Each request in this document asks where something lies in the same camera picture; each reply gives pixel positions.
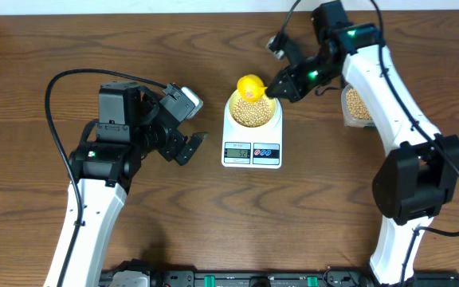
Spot clear plastic container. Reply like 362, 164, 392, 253
341, 85, 375, 128

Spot soybeans in bowl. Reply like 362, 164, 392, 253
232, 98, 273, 128

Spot soybeans in container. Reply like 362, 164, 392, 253
346, 88, 372, 120

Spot white digital kitchen scale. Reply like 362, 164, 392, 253
221, 99, 283, 169

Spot pale yellow bowl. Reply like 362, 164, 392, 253
228, 90, 276, 120

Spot soybeans in scoop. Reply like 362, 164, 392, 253
245, 92, 254, 101

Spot yellow measuring scoop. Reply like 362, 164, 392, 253
237, 74, 266, 103

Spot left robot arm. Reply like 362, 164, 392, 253
45, 81, 206, 286

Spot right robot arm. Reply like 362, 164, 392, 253
266, 1, 459, 286

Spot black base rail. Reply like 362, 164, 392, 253
100, 258, 459, 287

